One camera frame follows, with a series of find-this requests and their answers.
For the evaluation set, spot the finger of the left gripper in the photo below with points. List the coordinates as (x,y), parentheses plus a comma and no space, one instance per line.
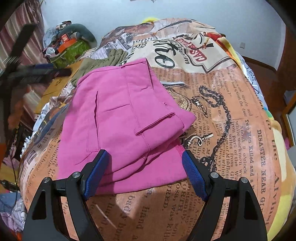
(43,67)
(39,72)

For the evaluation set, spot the brown cardboard box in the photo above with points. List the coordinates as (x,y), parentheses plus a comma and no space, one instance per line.
(56,86)

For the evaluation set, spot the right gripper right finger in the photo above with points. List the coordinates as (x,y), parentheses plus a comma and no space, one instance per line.
(244,220)

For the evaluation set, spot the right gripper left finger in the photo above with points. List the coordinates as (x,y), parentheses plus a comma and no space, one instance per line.
(45,219)

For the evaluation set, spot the yellow pillow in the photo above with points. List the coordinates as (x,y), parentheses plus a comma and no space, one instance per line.
(149,20)

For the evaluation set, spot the olive green folded garment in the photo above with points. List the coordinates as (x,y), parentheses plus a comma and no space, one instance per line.
(88,64)

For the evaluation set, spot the grey plush toy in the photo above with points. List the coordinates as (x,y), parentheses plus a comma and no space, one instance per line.
(83,33)

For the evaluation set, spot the green patterned bag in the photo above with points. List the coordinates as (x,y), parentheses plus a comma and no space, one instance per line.
(69,52)

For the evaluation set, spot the orange box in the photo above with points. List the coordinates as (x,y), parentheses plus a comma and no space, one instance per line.
(66,40)

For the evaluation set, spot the pink pants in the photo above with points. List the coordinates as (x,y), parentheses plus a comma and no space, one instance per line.
(126,111)

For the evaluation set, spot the striped pink curtain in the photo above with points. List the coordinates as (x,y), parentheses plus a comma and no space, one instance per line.
(12,107)

